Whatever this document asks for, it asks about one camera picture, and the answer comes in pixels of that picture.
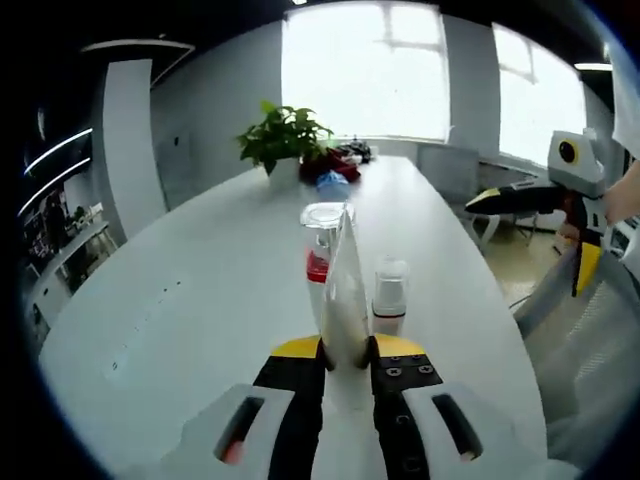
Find person's right hand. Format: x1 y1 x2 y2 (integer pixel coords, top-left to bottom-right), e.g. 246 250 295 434
603 160 640 226

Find long white office counter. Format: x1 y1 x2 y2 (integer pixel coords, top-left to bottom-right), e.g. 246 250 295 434
24 219 121 326

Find white skincare bottle clear cap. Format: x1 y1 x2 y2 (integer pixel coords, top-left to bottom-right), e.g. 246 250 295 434
372 255 410 334

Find black bundle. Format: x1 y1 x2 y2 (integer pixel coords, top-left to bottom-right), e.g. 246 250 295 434
334 142 381 161

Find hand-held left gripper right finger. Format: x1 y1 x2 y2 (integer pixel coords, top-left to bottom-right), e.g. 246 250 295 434
370 333 549 480

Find person's white shirt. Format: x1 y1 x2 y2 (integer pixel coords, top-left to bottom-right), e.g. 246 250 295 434
610 44 640 149

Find large bright window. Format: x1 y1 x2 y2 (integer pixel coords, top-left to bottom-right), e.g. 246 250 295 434
492 22 587 167
279 0 449 145

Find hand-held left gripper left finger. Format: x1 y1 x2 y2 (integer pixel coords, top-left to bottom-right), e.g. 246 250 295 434
162 335 327 480

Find red banded white skincare bottle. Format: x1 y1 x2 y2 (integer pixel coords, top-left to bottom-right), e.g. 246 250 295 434
299 202 357 326

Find white skincare tube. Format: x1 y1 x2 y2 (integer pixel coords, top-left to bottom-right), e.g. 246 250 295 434
319 201 375 414

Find grey mesh office chair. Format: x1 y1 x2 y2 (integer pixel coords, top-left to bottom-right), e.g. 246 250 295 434
512 239 640 466

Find potted green plant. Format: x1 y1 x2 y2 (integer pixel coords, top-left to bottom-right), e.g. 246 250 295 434
235 99 335 189

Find blue packet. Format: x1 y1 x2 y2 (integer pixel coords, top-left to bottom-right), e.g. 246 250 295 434
315 169 351 197

